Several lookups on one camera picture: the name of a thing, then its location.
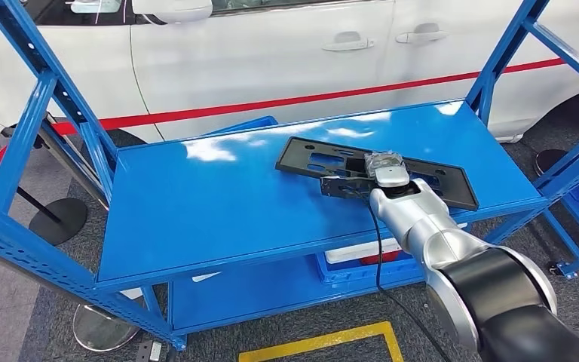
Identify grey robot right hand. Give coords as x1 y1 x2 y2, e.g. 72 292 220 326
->
364 151 412 189

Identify black plastic car trim part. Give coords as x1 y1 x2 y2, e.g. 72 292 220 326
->
275 137 480 212

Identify blue metal shelf rack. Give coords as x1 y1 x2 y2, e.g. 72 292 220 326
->
0 0 579 351

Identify black round stanchion base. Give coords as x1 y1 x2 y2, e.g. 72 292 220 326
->
534 149 570 176

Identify white car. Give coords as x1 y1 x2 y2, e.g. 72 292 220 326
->
0 0 579 161

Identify blue rack with casters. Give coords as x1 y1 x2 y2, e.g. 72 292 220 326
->
539 170 579 280

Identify small black and white box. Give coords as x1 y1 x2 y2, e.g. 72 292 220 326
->
136 339 164 362

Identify black camera bracket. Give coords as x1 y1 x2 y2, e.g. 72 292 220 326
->
319 174 378 201

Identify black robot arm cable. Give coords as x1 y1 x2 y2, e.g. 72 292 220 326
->
361 189 440 362

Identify chrome stanchion post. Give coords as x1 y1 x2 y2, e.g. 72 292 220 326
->
0 242 142 353
0 115 115 211

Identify black stanchion post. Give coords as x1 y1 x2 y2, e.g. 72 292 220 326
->
0 147 89 247

